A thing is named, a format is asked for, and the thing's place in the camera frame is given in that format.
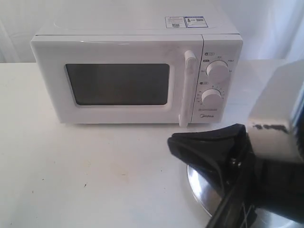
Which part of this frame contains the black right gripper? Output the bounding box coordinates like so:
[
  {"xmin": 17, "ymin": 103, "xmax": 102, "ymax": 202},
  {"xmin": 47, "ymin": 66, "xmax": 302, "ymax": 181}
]
[{"xmin": 167, "ymin": 123, "xmax": 304, "ymax": 228}]

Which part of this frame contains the white microwave door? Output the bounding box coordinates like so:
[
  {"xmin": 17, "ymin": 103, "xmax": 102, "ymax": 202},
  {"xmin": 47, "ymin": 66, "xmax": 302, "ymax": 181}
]
[{"xmin": 30, "ymin": 35, "xmax": 204, "ymax": 127}]

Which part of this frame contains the white microwave oven body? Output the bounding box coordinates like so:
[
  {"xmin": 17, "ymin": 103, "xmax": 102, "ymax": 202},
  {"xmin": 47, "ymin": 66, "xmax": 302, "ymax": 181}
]
[{"xmin": 34, "ymin": 1, "xmax": 243, "ymax": 125}]

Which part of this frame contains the round stainless steel plate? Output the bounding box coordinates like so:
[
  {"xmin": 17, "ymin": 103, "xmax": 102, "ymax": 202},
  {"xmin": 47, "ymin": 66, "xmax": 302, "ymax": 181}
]
[{"xmin": 187, "ymin": 166, "xmax": 304, "ymax": 228}]

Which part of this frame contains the lower white control knob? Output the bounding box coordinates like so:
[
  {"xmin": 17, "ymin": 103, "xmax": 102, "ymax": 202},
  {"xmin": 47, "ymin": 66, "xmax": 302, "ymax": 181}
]
[{"xmin": 201, "ymin": 89, "xmax": 222, "ymax": 108}]

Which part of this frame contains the white control knob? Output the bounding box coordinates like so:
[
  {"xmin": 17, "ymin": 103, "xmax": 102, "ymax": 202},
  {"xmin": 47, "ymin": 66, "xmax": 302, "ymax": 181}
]
[
  {"xmin": 201, "ymin": 89, "xmax": 222, "ymax": 108},
  {"xmin": 206, "ymin": 60, "xmax": 229, "ymax": 77}
]

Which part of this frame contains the upper white control knob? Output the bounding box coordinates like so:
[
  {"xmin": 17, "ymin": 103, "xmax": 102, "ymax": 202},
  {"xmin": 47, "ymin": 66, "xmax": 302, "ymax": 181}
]
[{"xmin": 206, "ymin": 60, "xmax": 229, "ymax": 77}]

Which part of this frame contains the white curtain backdrop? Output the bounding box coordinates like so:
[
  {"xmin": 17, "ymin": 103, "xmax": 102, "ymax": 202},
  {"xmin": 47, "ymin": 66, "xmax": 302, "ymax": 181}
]
[{"xmin": 0, "ymin": 0, "xmax": 304, "ymax": 63}]

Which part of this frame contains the blue white label sticker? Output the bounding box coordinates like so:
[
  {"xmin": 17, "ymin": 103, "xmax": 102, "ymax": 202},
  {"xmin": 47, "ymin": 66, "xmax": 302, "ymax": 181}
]
[{"xmin": 165, "ymin": 16, "xmax": 208, "ymax": 29}]

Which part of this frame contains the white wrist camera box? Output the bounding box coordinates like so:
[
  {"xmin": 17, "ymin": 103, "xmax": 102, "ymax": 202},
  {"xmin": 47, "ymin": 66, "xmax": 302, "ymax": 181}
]
[{"xmin": 247, "ymin": 60, "xmax": 304, "ymax": 163}]

